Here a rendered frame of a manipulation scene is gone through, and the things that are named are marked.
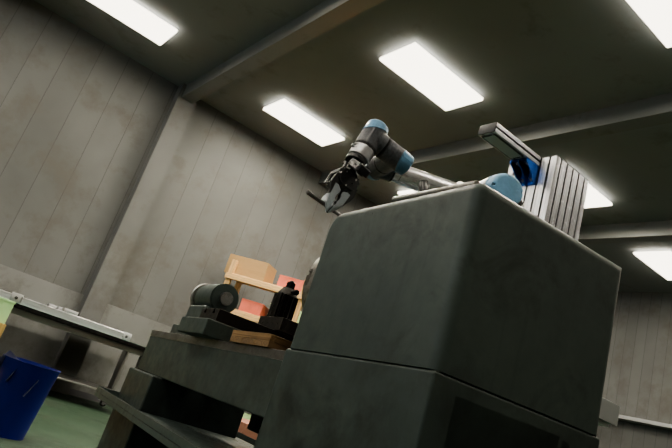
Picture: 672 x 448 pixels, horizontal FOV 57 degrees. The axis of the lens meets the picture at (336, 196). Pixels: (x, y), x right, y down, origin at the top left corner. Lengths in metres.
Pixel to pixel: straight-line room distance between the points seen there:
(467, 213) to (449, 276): 0.13
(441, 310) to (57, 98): 8.79
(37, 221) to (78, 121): 1.54
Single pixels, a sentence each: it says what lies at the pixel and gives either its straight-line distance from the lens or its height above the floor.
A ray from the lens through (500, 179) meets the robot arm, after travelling 2.11.
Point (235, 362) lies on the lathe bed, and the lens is 2.06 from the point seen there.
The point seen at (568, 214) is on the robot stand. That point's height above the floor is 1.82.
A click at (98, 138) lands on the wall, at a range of 9.71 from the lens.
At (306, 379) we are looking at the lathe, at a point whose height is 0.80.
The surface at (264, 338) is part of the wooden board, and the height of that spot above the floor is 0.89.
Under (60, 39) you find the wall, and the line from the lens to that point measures 9.95.
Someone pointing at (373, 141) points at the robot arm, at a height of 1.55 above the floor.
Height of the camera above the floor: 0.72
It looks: 19 degrees up
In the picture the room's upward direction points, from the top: 18 degrees clockwise
